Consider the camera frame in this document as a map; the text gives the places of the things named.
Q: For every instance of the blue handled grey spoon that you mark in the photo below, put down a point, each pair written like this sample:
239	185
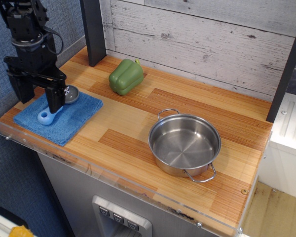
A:
45	117

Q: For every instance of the dark right vertical post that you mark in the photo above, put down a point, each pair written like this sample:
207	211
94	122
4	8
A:
283	84

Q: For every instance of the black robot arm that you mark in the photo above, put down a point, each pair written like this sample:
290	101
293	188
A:
25	19

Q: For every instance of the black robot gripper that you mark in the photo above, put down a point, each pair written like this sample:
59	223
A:
35	64

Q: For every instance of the silver metal pot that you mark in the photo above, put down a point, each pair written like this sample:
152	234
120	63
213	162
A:
184	145

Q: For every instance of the silver toy fridge dispenser panel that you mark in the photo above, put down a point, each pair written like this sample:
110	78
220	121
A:
116	221

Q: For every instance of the clear acrylic table guard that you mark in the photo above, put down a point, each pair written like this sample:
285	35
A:
112	149

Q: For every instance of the white toy sink unit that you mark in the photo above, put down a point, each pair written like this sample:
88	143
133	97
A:
278	166

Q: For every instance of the blue folded cloth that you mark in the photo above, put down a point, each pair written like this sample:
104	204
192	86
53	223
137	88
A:
65	124

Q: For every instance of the yellow object at corner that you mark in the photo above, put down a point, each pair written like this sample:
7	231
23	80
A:
20	231

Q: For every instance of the green toy bell pepper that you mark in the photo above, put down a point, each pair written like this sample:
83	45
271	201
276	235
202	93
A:
127	75

